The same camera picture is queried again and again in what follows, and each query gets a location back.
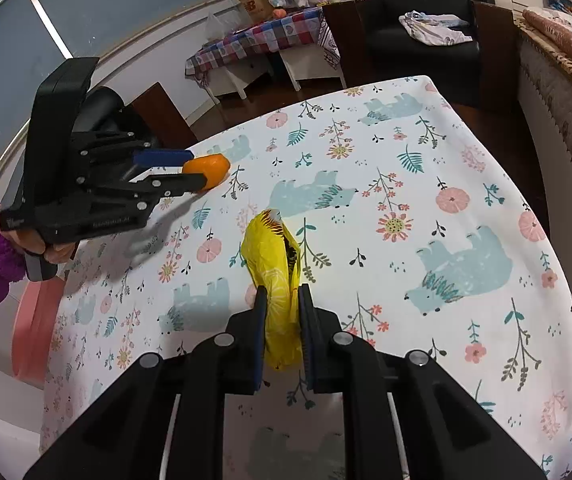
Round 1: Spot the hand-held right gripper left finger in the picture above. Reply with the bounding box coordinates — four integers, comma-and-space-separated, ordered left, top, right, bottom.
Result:
23, 285, 269, 480

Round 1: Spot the pink plastic basin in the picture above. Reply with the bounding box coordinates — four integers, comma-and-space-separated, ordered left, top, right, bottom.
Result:
11, 276, 67, 383

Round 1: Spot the white side table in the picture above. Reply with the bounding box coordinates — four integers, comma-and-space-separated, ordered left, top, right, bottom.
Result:
206, 47, 347, 103

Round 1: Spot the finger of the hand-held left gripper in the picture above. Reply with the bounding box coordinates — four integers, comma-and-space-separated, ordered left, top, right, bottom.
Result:
135, 172, 208, 199
133, 147, 194, 167

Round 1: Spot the beige patterned quilt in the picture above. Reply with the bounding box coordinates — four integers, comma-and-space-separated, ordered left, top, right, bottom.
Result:
516, 25, 572, 411

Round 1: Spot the plaid tablecloth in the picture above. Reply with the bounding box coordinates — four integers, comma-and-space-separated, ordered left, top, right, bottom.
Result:
185, 7, 342, 83

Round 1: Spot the window with grey blinds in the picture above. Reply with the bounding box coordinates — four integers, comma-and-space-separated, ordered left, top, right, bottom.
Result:
0, 0, 237, 201

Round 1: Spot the white printed cloth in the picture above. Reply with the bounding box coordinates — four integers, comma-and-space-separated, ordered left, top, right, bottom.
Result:
398, 10, 474, 46

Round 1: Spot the yellow plastic packet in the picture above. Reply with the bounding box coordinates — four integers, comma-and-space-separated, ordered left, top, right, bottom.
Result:
241, 209, 304, 372

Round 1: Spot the person's left hand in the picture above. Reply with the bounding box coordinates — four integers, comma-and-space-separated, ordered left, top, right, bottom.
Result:
0, 212, 79, 266

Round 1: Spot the black leather sofa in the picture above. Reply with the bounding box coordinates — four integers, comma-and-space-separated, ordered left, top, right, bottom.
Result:
321, 0, 517, 108

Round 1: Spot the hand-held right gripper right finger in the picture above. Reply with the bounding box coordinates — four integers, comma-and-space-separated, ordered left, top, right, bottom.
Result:
297, 284, 549, 480

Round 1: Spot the clear plastic bag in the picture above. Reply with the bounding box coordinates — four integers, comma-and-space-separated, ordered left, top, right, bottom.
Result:
205, 10, 237, 43

